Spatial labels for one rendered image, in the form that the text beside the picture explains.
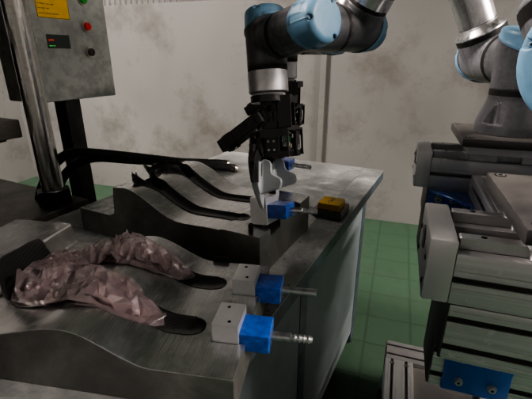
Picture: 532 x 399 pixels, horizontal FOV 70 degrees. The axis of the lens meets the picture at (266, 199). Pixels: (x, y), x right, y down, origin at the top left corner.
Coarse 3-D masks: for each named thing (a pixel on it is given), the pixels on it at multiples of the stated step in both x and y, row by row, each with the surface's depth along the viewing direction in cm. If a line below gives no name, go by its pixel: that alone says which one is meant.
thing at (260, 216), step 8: (256, 200) 74; (264, 200) 73; (272, 200) 76; (256, 208) 74; (264, 208) 74; (272, 208) 73; (280, 208) 72; (288, 208) 73; (296, 208) 73; (256, 216) 75; (264, 216) 74; (272, 216) 73; (280, 216) 73; (288, 216) 73; (256, 224) 75; (264, 224) 74
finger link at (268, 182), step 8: (264, 160) 71; (264, 168) 71; (264, 176) 71; (272, 176) 70; (256, 184) 71; (264, 184) 71; (272, 184) 70; (280, 184) 70; (256, 192) 71; (264, 192) 71
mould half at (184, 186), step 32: (128, 192) 83; (160, 192) 86; (192, 192) 91; (288, 192) 94; (96, 224) 92; (128, 224) 86; (160, 224) 82; (192, 224) 78; (224, 224) 77; (288, 224) 83; (256, 256) 72
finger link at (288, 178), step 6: (276, 162) 76; (282, 162) 76; (276, 168) 77; (282, 168) 76; (276, 174) 77; (282, 174) 77; (288, 174) 76; (294, 174) 76; (282, 180) 77; (288, 180) 77; (294, 180) 76; (282, 186) 78; (270, 192) 78; (276, 192) 78
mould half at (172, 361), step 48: (0, 240) 65; (48, 240) 66; (0, 288) 56; (144, 288) 57; (192, 288) 61; (0, 336) 48; (48, 336) 46; (96, 336) 46; (144, 336) 50; (192, 336) 51; (48, 384) 50; (96, 384) 48; (144, 384) 47; (192, 384) 45; (240, 384) 48
